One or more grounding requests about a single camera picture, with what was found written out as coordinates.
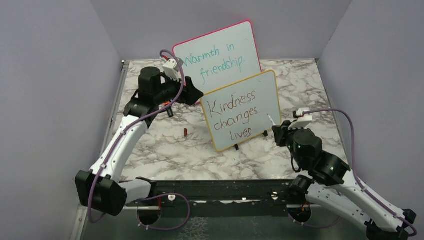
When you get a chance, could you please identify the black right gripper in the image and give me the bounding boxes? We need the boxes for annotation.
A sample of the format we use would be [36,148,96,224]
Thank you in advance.
[273,119,305,168]

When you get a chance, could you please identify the white rainbow marker pen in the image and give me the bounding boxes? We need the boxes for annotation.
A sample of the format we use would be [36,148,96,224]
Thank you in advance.
[267,114,276,126]

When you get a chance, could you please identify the black orange highlighter marker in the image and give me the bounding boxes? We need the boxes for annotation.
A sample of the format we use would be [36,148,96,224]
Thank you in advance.
[166,106,174,118]

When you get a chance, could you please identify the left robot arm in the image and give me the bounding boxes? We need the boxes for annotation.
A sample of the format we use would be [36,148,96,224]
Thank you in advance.
[75,66,204,216]

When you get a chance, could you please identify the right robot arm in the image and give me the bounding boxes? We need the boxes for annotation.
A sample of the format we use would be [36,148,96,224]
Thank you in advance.
[272,121,417,240]

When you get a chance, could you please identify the black yellow whiteboard stand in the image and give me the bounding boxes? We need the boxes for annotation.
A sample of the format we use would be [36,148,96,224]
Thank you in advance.
[233,130,269,151]

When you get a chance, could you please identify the pink framed whiteboard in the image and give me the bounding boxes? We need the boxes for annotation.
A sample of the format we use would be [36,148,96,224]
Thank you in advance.
[172,20,262,94]

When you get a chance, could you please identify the yellow framed whiteboard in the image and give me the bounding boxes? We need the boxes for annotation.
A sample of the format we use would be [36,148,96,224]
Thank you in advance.
[200,70,283,152]

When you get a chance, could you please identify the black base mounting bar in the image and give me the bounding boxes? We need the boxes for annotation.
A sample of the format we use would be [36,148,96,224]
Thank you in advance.
[133,179,306,218]

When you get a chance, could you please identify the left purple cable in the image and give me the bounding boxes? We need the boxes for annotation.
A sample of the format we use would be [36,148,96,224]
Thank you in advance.
[87,49,192,232]

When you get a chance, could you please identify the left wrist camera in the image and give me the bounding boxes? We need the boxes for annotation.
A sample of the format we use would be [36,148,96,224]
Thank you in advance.
[162,58,182,82]

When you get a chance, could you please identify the aluminium table edge rail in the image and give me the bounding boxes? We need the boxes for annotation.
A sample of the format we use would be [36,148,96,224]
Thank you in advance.
[95,60,131,163]

